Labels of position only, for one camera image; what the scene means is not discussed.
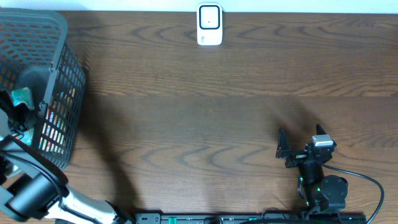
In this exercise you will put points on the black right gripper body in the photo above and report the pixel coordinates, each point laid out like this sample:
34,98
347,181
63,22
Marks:
296,157

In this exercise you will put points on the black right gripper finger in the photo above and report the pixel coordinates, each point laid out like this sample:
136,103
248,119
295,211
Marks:
283,147
320,130

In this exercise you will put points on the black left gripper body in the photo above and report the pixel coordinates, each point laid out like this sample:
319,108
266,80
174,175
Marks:
16,117

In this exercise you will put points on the green snack packet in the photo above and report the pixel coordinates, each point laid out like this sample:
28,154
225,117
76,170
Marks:
23,97

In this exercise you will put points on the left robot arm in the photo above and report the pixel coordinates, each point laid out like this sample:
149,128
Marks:
43,190

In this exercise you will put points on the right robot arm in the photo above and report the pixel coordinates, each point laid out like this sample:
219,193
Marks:
324,194

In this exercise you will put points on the white barcode scanner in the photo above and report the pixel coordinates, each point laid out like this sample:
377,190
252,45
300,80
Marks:
209,24

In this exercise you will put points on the black plastic mesh basket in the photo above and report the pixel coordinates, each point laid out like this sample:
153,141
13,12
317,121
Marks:
35,53

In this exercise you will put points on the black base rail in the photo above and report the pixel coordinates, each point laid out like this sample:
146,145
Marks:
269,217

